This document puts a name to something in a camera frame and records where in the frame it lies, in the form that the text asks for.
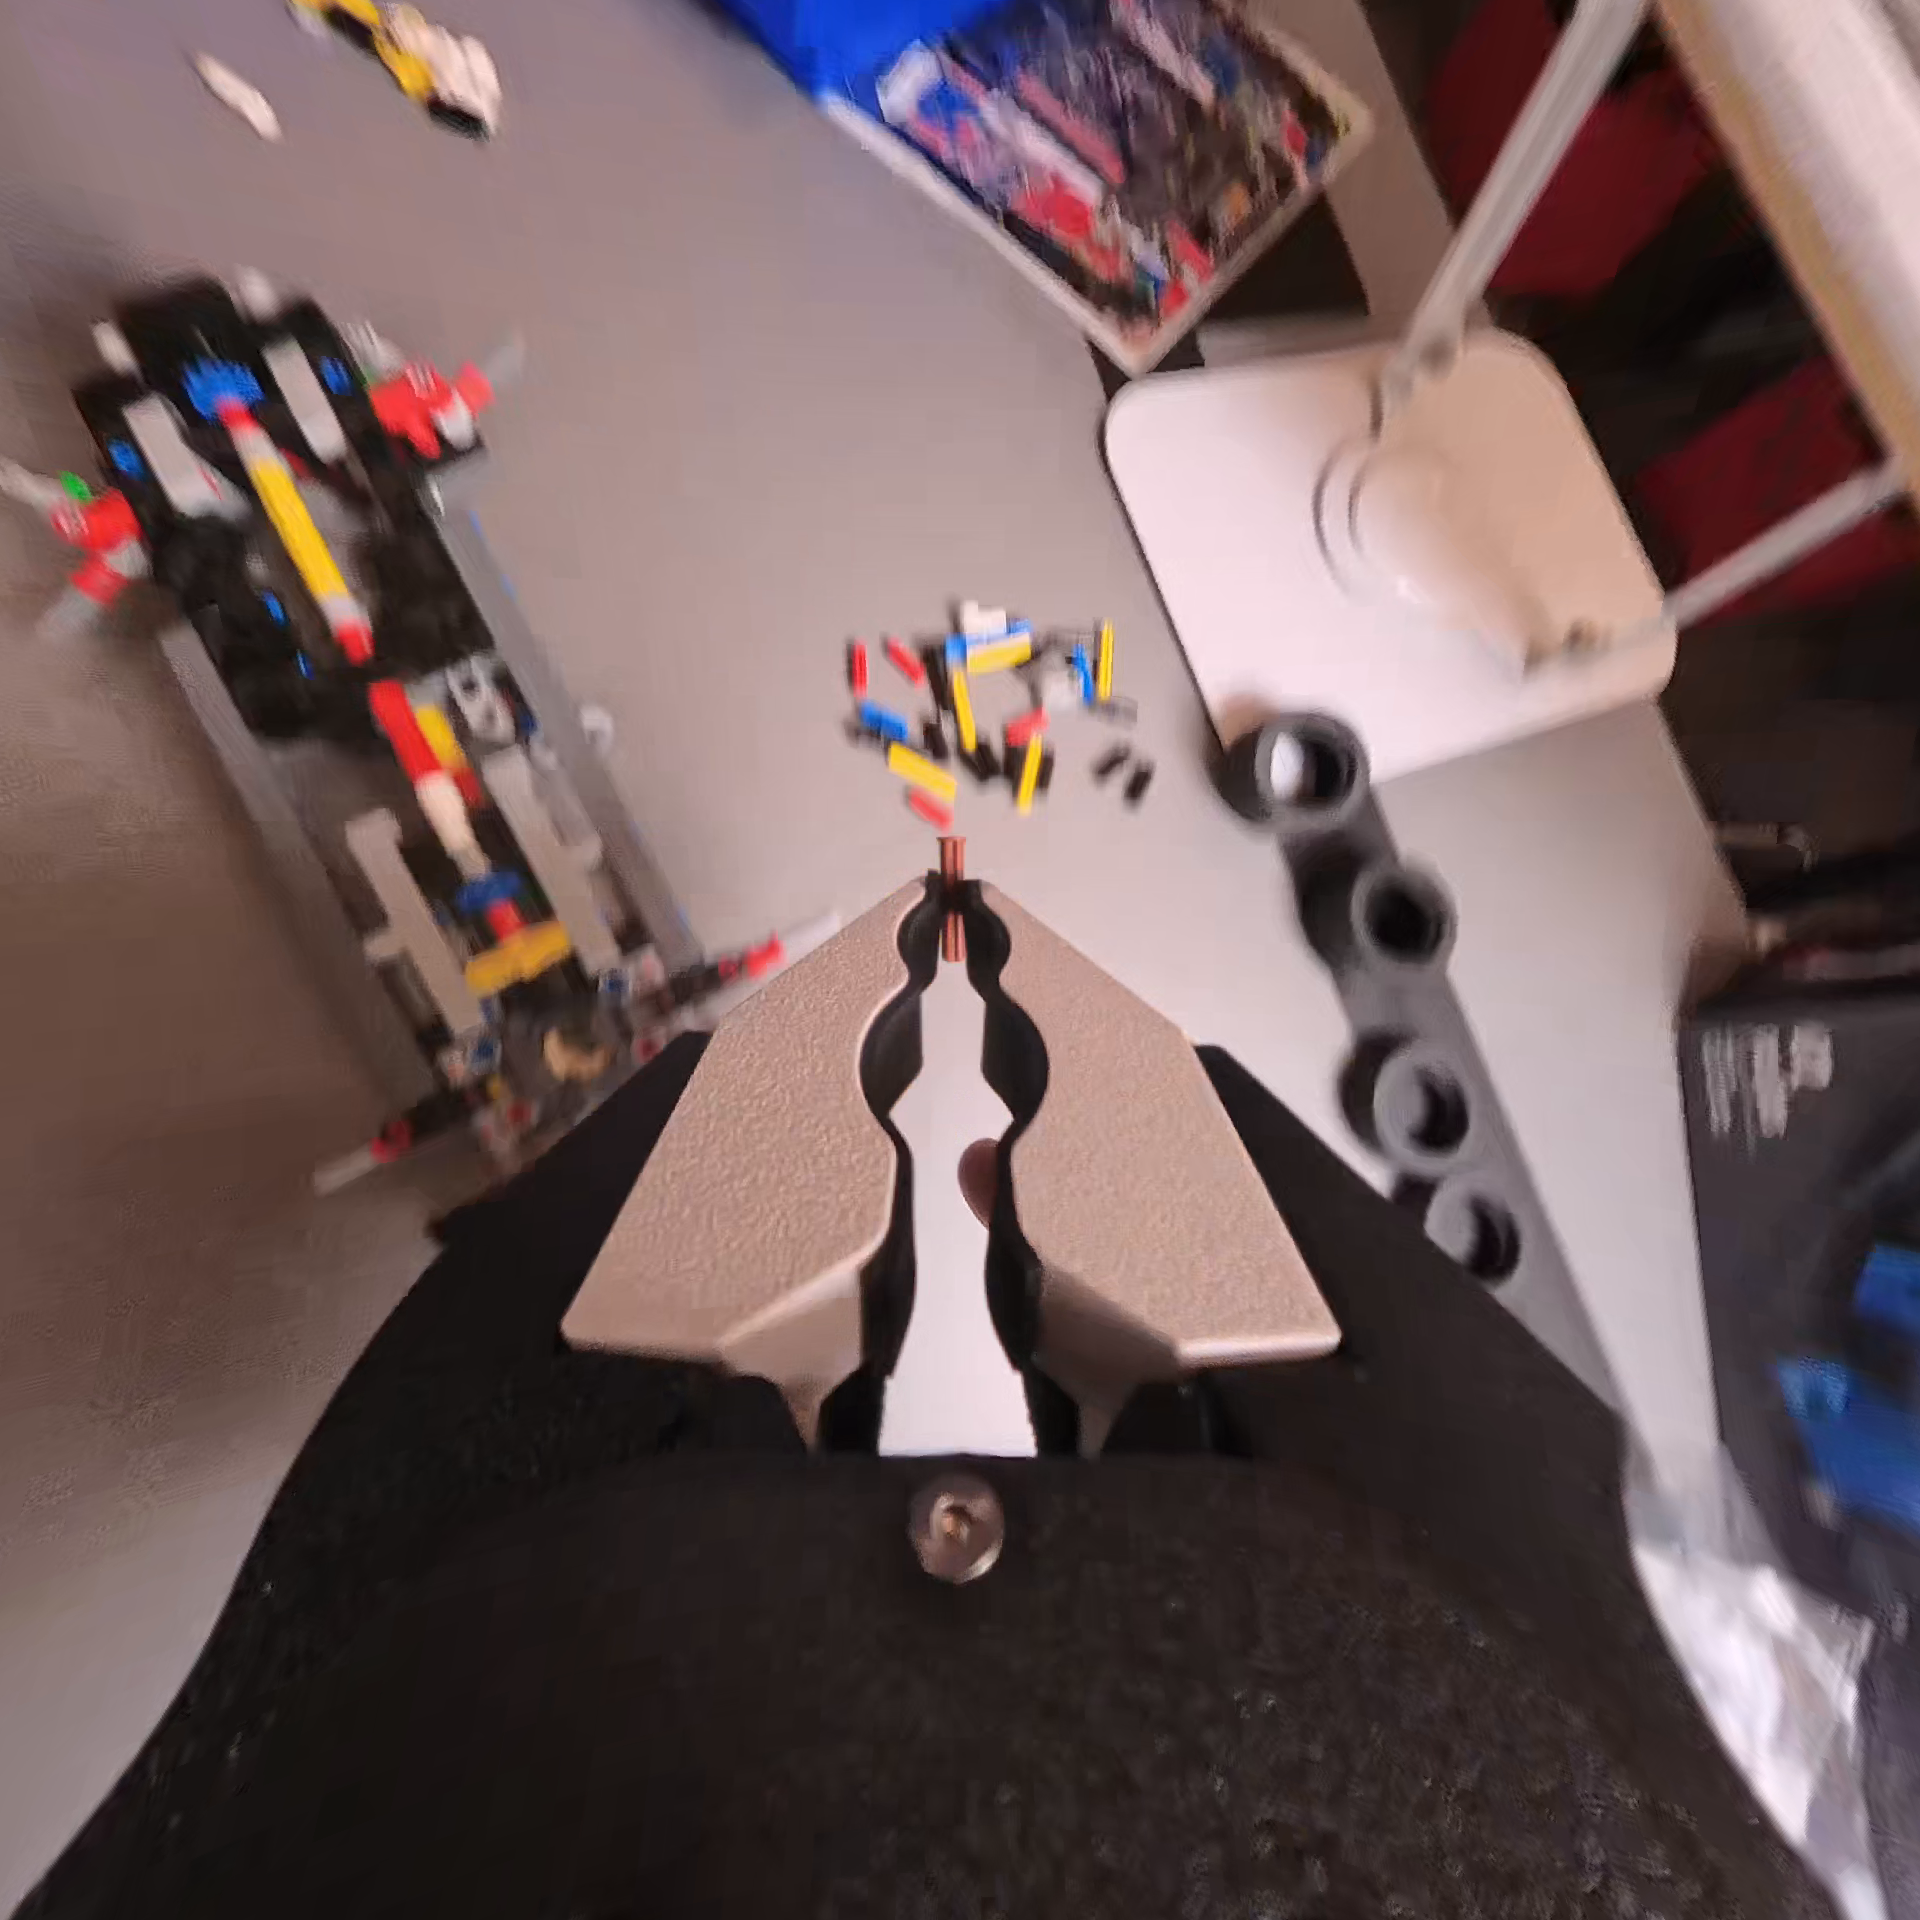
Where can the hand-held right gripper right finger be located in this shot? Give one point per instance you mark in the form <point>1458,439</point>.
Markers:
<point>1156,1186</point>

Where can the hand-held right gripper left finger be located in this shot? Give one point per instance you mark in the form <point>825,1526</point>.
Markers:
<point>735,1186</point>

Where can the brown lego axle pin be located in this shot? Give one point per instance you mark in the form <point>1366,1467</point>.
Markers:
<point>952,885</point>

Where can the lego car chassis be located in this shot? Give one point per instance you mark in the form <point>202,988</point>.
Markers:
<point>390,885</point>

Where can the black rubber lego tire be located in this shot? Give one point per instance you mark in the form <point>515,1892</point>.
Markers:
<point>1388,908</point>
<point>1471,1234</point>
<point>1411,1096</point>
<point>1294,768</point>

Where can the pile of loose lego pieces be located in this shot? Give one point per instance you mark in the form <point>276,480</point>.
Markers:
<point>975,660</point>

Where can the lego set box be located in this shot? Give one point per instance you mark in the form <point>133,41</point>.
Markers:
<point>1800,1200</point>

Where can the yellow grey lego connector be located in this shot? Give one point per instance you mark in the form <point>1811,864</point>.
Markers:
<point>399,45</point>

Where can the white lego bushing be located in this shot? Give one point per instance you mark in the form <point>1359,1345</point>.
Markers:
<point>232,92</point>

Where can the person's right hand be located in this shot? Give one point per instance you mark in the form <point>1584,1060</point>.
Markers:
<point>979,1177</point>

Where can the clear empty plastic bag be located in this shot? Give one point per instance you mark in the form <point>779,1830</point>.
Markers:
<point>1756,1680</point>

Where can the colourful sticker sheet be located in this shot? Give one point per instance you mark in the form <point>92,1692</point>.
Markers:
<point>1080,165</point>

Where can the blue storage bin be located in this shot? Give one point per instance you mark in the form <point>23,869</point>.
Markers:
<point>841,38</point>

